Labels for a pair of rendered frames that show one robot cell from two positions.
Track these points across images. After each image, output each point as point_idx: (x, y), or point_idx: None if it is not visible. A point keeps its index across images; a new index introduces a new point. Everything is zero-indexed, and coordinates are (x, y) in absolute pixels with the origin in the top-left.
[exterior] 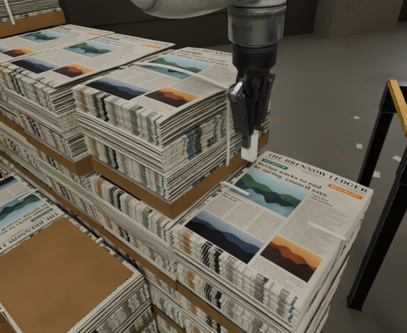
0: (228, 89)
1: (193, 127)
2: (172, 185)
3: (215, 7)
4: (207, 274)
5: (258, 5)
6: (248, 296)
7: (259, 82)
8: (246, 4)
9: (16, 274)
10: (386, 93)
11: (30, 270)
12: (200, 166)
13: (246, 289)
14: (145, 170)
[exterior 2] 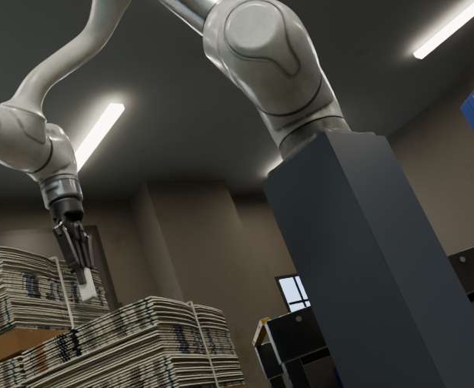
0: (55, 257)
1: (28, 272)
2: (16, 309)
3: (29, 151)
4: (71, 374)
5: (58, 173)
6: (114, 342)
7: (76, 224)
8: (51, 175)
9: None
10: (259, 356)
11: None
12: (42, 311)
13: (110, 338)
14: None
